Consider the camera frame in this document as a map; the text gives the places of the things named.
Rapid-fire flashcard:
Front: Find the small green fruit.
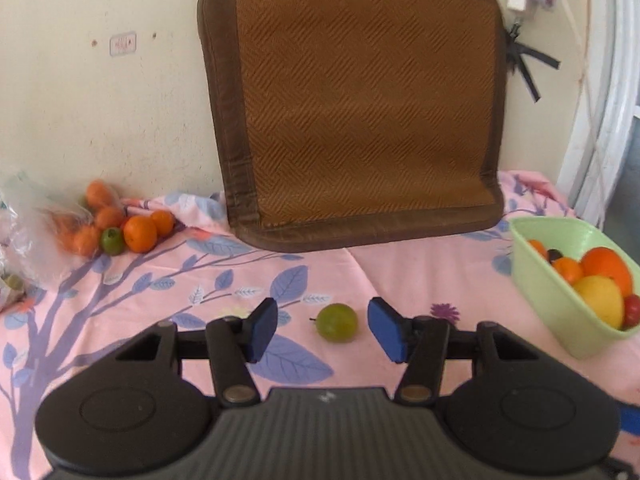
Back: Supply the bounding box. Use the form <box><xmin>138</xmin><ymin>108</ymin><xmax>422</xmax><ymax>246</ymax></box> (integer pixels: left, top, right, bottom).
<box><xmin>311</xmin><ymin>304</ymin><xmax>359</xmax><ymax>344</ymax></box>

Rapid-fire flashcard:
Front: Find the dark purple plum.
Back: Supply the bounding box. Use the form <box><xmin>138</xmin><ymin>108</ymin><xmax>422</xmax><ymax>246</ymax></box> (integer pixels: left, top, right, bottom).
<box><xmin>547</xmin><ymin>248</ymin><xmax>564</xmax><ymax>263</ymax></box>

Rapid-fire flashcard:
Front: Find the pink patterned bed sheet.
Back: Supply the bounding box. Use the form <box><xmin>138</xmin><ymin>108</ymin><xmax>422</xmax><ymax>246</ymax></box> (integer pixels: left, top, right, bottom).
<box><xmin>1</xmin><ymin>171</ymin><xmax>639</xmax><ymax>479</ymax></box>

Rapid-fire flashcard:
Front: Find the light green plastic basket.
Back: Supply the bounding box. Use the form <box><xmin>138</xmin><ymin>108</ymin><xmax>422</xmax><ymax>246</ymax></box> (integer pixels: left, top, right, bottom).
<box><xmin>510</xmin><ymin>217</ymin><xmax>639</xmax><ymax>359</ymax></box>

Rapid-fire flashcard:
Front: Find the yellow lemon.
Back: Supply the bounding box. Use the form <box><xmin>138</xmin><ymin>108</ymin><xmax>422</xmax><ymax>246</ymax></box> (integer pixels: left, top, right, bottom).
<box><xmin>573</xmin><ymin>275</ymin><xmax>625</xmax><ymax>330</ymax></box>

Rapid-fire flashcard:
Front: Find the large orange fruit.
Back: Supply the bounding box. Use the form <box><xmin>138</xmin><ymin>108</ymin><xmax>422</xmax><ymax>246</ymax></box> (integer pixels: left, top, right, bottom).
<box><xmin>580</xmin><ymin>247</ymin><xmax>634</xmax><ymax>298</ymax></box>

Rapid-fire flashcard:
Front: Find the red plum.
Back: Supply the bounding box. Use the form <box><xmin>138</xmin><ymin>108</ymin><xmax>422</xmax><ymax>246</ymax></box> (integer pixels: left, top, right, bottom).
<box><xmin>623</xmin><ymin>294</ymin><xmax>640</xmax><ymax>330</ymax></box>

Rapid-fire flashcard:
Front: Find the clear plastic bag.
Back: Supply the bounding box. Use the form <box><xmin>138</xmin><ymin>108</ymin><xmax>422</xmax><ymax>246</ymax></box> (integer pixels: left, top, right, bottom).
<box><xmin>1</xmin><ymin>174</ymin><xmax>102</xmax><ymax>310</ymax></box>

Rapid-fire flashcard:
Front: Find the brown woven seat cushion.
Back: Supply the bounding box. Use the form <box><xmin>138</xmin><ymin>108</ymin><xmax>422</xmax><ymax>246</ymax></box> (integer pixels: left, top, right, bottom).
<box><xmin>198</xmin><ymin>0</ymin><xmax>506</xmax><ymax>252</ymax></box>

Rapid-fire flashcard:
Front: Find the black cushion tie ribbon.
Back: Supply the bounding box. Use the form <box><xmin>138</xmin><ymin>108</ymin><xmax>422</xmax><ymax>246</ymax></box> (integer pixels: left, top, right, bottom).
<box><xmin>503</xmin><ymin>22</ymin><xmax>562</xmax><ymax>104</ymax></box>

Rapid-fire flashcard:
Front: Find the small tangerine right by wall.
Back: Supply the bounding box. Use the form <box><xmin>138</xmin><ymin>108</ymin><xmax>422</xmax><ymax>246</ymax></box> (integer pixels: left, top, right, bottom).
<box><xmin>150</xmin><ymin>210</ymin><xmax>176</xmax><ymax>238</ymax></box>

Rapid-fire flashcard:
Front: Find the orange tangerine by wall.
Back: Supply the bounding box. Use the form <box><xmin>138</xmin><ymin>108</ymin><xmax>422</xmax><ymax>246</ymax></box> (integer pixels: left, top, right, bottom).
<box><xmin>122</xmin><ymin>216</ymin><xmax>157</xmax><ymax>254</ymax></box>

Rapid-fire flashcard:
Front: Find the green fruit by wall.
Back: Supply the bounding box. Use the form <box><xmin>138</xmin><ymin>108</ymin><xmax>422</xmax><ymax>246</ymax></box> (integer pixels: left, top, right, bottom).
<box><xmin>100</xmin><ymin>226</ymin><xmax>126</xmax><ymax>256</ymax></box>

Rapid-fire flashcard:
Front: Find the tangerine middle by wall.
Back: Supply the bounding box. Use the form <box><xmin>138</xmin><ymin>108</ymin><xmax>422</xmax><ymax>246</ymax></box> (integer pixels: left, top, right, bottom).
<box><xmin>94</xmin><ymin>206</ymin><xmax>125</xmax><ymax>231</ymax></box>

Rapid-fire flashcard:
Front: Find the tangerine left by wall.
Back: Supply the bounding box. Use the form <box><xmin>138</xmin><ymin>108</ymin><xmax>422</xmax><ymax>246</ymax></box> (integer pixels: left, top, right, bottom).
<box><xmin>61</xmin><ymin>224</ymin><xmax>101</xmax><ymax>258</ymax></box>

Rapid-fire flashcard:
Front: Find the tangerine upper by wall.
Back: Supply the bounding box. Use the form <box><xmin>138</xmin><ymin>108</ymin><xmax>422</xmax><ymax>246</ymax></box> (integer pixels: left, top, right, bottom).
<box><xmin>85</xmin><ymin>179</ymin><xmax>119</xmax><ymax>210</ymax></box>

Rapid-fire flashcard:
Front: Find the white door frame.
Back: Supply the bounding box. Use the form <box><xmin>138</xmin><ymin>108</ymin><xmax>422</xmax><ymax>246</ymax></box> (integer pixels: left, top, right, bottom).
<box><xmin>556</xmin><ymin>0</ymin><xmax>639</xmax><ymax>226</ymax></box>

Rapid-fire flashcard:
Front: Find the wall sticker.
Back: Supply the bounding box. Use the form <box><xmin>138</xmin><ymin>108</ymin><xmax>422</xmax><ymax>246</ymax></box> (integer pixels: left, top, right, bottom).
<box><xmin>110</xmin><ymin>32</ymin><xmax>137</xmax><ymax>58</ymax></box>

